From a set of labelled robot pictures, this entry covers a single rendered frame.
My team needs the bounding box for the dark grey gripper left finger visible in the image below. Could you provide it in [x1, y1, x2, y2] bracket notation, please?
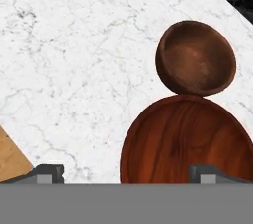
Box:
[0, 163, 65, 185]

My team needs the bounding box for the small dark wooden bowl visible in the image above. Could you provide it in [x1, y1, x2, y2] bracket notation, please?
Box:
[154, 20, 237, 98]

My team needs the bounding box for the large reddish wooden bowl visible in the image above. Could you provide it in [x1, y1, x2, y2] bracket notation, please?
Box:
[119, 94, 253, 185]

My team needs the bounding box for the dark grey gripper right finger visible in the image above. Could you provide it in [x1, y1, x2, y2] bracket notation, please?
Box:
[188, 163, 253, 185]

